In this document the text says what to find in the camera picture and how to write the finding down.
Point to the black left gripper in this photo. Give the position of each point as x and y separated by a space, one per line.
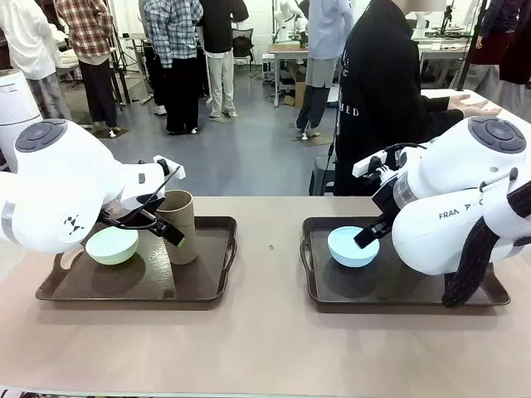
141 216

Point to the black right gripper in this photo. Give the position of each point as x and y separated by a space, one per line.
386 201

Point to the pale blue bowl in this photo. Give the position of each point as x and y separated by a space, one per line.
344 253

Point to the brown tall cup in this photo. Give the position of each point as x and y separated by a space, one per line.
186 207

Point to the pale green bowl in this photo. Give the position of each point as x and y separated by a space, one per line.
112 248

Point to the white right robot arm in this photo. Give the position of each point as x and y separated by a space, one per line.
456 166

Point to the person's left forearm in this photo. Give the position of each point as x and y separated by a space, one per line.
435 103

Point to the person's right forearm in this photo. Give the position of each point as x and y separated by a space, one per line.
446 122

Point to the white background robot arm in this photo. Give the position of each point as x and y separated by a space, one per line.
284 31

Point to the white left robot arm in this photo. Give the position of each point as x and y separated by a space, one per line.
62 178

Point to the dark brown serving tray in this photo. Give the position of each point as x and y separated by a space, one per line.
352 286
199 269

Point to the person's left hand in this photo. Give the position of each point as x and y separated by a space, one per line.
459 101

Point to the person's right hand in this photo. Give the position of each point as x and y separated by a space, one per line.
481 111

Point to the black plastic stool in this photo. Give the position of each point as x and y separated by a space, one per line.
321 178

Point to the person in black shirt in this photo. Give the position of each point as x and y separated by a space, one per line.
381 83

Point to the cardboard box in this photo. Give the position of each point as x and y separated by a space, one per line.
296 93

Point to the person in black tee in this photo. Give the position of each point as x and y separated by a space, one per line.
220 74

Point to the white cylindrical air purifier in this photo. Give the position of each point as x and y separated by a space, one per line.
16 103

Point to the black office chair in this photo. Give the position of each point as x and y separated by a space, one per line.
242 45

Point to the person in blue plaid shirt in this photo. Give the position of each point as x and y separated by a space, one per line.
174 29

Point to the background work table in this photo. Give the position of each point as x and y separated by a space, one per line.
286 49

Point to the black stand pole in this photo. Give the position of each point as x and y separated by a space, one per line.
469 54

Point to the person in light blue shirt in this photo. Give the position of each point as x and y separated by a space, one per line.
327 29

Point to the person in red plaid shirt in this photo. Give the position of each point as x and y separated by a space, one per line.
87 29

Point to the person in maroon clothes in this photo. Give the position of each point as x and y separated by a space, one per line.
514 49

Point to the person in white shirt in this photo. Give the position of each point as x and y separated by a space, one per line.
29 41

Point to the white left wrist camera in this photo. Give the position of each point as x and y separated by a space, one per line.
175 172

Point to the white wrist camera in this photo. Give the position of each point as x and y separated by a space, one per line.
367 166
175 172

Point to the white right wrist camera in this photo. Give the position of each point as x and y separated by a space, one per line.
367 166

